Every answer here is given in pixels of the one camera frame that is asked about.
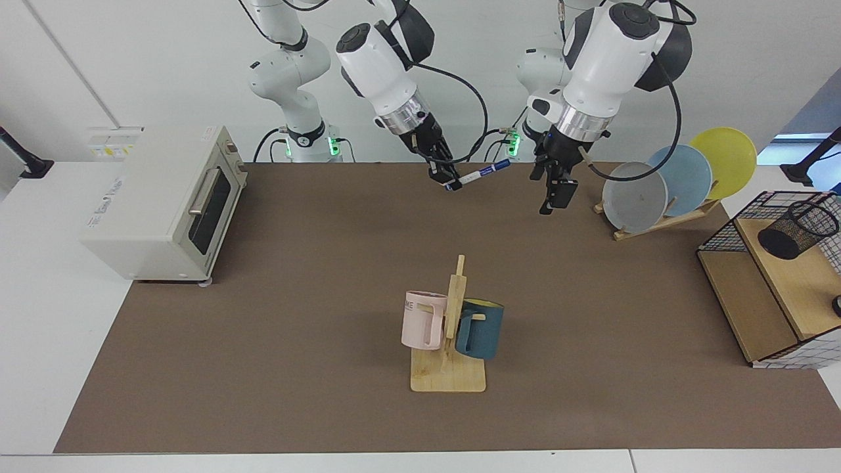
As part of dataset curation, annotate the blue and white marker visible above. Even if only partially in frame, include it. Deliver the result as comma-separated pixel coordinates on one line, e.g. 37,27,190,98
445,160,512,192

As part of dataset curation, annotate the black mesh pen holder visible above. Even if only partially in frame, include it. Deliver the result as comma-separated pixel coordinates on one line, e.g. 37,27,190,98
758,200,840,261

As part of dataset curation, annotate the grey plate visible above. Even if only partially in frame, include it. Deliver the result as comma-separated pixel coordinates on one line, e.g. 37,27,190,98
602,162,669,234

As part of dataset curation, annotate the wooden plate rack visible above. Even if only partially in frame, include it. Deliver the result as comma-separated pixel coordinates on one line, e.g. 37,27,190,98
593,181,722,242

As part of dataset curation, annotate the light blue plate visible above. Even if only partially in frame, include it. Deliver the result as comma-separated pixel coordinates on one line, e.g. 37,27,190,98
647,145,714,217

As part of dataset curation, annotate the dark teal mug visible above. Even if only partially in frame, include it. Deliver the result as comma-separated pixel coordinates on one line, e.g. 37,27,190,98
455,299,505,361

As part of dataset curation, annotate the pink mug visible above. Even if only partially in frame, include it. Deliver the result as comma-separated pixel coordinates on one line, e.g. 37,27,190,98
401,290,449,351

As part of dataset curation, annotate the yellow plate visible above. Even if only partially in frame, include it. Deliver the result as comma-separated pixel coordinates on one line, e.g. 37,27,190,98
689,127,758,201

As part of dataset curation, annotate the wooden cup stand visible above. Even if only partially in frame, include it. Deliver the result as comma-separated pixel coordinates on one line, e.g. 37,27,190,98
411,255,487,394

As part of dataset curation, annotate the brown table cloth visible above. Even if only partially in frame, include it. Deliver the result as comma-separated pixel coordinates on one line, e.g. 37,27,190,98
54,162,841,454

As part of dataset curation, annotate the black stand foot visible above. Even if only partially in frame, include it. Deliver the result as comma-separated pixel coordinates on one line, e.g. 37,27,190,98
0,126,55,179
781,128,841,188

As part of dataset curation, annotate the pale toaster oven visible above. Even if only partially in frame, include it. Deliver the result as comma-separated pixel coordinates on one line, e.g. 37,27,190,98
80,125,249,284

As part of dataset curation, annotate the white socket box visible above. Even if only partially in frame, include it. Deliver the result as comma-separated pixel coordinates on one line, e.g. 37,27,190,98
87,126,144,162

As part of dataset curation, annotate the black base cable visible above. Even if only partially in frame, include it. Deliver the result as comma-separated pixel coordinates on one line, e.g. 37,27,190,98
253,128,290,163
466,125,520,163

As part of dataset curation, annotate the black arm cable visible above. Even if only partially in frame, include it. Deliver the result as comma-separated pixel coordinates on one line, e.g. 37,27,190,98
394,59,490,165
578,0,697,182

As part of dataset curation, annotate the wire basket with wooden floor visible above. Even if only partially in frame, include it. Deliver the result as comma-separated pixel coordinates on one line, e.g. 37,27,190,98
696,191,841,370

